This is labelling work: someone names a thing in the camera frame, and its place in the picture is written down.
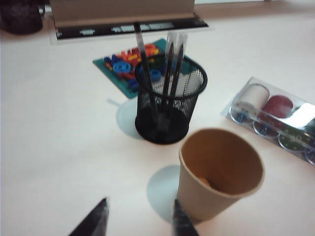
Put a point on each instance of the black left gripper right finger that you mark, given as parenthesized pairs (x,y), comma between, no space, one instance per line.
(180,221)

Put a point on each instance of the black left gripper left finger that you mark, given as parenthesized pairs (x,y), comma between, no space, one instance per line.
(96,221)

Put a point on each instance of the black gel pen clear barrel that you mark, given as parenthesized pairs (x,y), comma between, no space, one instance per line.
(142,56)

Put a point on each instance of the black mesh pen holder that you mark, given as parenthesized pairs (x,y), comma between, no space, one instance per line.
(160,118)

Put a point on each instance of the brown paper cup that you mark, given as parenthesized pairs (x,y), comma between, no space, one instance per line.
(221,172)

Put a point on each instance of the clear plastic poker chip case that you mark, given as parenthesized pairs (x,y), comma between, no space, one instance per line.
(270,115)

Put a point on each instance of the white poker chip stack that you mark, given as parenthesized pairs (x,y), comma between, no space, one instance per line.
(254,94)

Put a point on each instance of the red poker chip stack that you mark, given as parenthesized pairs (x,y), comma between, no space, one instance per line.
(278,105)

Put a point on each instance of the teal tray of toy numbers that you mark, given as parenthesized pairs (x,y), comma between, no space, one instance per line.
(118,66)

